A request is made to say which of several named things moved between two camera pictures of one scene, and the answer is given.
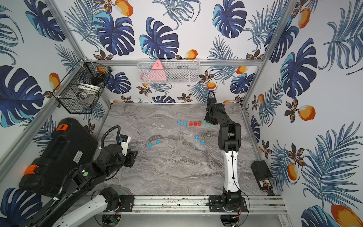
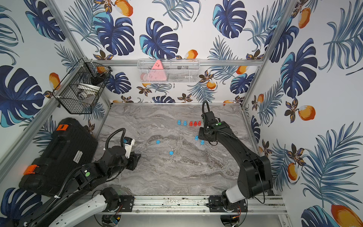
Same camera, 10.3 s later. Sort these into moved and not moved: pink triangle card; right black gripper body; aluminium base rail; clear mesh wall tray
Moved: right black gripper body
Not moved: clear mesh wall tray; aluminium base rail; pink triangle card
